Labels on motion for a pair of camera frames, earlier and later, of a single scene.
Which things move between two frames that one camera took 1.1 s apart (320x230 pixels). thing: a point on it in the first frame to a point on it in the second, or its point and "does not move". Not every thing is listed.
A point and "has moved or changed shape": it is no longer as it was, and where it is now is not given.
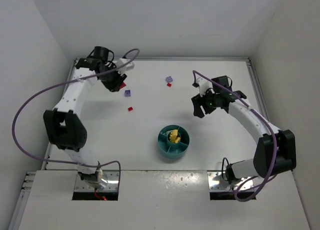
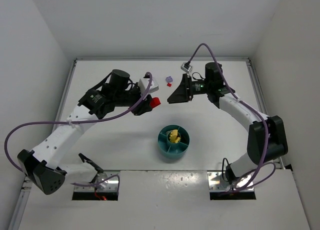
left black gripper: (116, 81) to (141, 105)
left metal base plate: (112, 177) does not move
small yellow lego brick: (173, 135) does not move
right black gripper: (200, 104) to (188, 88)
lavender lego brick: (169, 79) does not move
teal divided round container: (171, 149) does not move
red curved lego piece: (122, 85) has moved or changed shape
